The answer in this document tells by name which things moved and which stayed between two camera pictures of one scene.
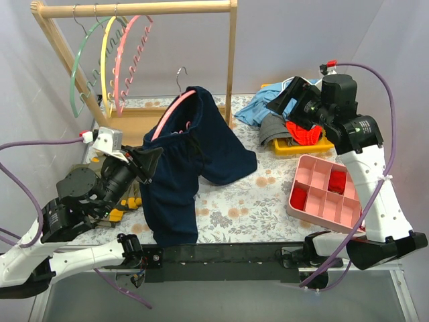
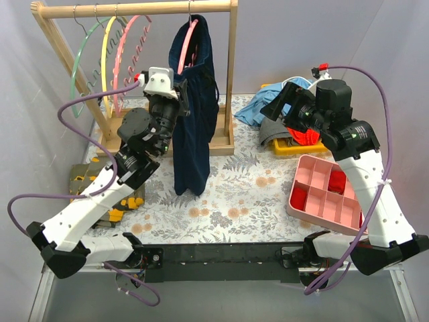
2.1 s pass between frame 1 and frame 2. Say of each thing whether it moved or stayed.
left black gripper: moved
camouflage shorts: stayed
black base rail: stayed
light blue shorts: stayed
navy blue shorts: moved
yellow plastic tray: stayed
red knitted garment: stayed
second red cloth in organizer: stayed
